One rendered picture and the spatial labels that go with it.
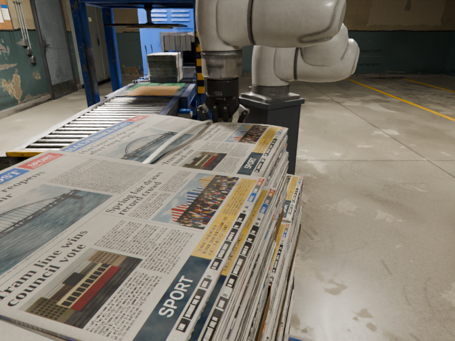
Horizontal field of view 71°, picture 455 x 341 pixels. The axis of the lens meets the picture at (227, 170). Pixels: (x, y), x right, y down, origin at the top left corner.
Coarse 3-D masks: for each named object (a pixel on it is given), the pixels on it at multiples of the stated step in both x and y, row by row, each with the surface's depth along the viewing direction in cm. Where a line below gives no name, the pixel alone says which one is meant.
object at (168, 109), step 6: (174, 96) 247; (180, 96) 247; (174, 102) 225; (180, 102) 247; (168, 108) 207; (174, 108) 218; (180, 108) 247; (162, 114) 192; (168, 114) 197; (174, 114) 219
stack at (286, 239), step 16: (288, 176) 102; (288, 192) 91; (288, 208) 83; (288, 224) 77; (288, 240) 75; (288, 256) 74; (272, 272) 61; (288, 272) 88; (272, 288) 57; (288, 288) 98; (272, 304) 58; (288, 304) 109; (272, 320) 57; (288, 320) 112; (272, 336) 65
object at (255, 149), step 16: (224, 128) 69; (240, 128) 68; (256, 128) 68; (272, 128) 68; (192, 144) 59; (208, 144) 59; (224, 144) 59; (240, 144) 58; (256, 144) 58; (272, 144) 58; (176, 160) 51; (192, 160) 51; (208, 160) 51; (224, 160) 51; (240, 160) 51; (256, 160) 51; (272, 160) 55; (256, 176) 46; (272, 176) 58
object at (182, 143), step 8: (200, 128) 70; (208, 128) 70; (184, 136) 64; (192, 136) 64; (200, 136) 64; (160, 144) 59; (176, 144) 59; (184, 144) 59; (144, 152) 55; (152, 152) 55; (168, 152) 55; (176, 152) 55; (136, 160) 52; (152, 160) 52; (160, 160) 52; (168, 160) 51
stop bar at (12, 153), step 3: (9, 150) 127; (12, 150) 127; (15, 150) 127; (18, 150) 127; (21, 150) 127; (24, 150) 127; (27, 150) 127; (30, 150) 127; (33, 150) 127; (36, 150) 127; (39, 150) 127; (42, 150) 127; (45, 150) 127; (6, 153) 126; (9, 153) 126; (12, 153) 126; (15, 153) 126; (18, 153) 125; (21, 153) 125; (24, 153) 125; (27, 153) 125; (30, 153) 125; (33, 153) 125; (36, 153) 125; (39, 153) 125
